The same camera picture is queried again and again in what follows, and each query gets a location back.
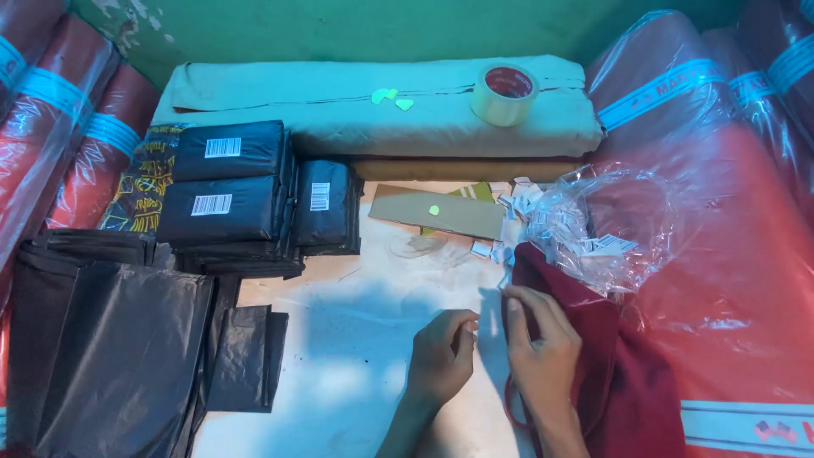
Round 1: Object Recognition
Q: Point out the person's right hand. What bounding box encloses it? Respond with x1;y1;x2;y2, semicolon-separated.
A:
502;285;583;412

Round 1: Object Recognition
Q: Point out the person's left hand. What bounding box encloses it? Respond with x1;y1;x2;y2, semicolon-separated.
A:
407;310;481;409

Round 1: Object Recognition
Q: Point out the white label backing strip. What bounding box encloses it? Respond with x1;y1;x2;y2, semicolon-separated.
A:
478;281;511;333

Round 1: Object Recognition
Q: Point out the brown cardboard piece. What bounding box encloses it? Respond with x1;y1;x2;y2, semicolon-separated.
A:
368;184;507;242

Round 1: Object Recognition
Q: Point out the pile of white barcode labels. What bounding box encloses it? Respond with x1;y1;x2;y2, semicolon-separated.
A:
469;177;640;267

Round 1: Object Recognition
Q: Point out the yellow-green striped card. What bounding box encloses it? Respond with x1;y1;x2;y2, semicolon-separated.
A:
421;182;495;237

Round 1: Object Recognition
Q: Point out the brown fabric bolt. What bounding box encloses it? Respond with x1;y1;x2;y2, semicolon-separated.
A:
348;158;585;185

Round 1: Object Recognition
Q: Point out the dark red cloth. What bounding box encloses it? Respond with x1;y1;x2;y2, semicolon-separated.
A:
504;242;686;458

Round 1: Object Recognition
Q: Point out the clear plastic bag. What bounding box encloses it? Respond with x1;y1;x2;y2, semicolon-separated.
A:
524;162;676;299

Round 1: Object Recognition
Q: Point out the beige fabric bolt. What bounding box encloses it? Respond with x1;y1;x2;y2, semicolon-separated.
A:
151;55;604;160

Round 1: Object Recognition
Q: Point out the clear packing tape roll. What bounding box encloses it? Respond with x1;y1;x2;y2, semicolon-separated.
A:
470;63;541;127

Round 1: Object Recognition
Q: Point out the stack of black labelled parcels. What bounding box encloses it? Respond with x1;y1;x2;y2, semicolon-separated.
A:
155;120;365;281

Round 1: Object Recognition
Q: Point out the red fabric roll in plastic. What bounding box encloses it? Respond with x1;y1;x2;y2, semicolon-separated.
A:
738;0;814;134
701;25;814;220
584;9;814;458
0;0;70;118
43;62;161;231
0;14;123;300

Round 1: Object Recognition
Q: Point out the heap of black plastic bags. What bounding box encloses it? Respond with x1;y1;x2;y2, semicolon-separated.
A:
5;228;291;458

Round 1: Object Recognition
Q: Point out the black yellow printed packet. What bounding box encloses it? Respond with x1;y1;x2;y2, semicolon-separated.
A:
100;123;189;235

